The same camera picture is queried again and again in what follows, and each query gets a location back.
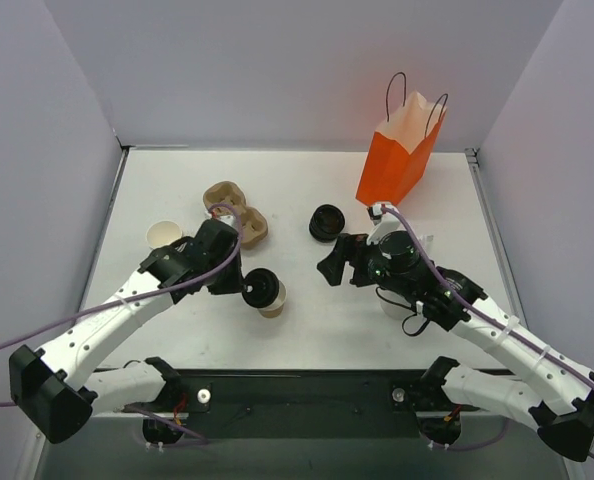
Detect single brown paper cup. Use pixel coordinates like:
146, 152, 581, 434
258, 281, 287, 318

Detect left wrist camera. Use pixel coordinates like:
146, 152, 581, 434
206, 204, 236, 228

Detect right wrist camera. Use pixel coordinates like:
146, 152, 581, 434
366, 202, 403, 245

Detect black cup lid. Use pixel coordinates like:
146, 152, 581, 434
242, 268, 280, 309

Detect stack of paper cups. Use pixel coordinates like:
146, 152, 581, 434
146, 220, 184, 250

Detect stack of black lids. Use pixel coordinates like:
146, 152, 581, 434
308, 204, 346, 243

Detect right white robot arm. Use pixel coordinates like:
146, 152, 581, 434
317, 230, 594, 462

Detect orange paper bag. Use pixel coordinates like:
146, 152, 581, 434
356, 71, 449, 206

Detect brown pulp cup carrier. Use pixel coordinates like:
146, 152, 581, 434
203, 181, 268, 250

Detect white straw holder cup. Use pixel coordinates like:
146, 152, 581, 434
380, 292, 413, 320

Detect white wrapped straws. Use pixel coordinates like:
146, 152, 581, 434
419, 234, 434, 249

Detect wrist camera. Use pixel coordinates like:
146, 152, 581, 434
206, 204, 236, 228
366, 202, 403, 245

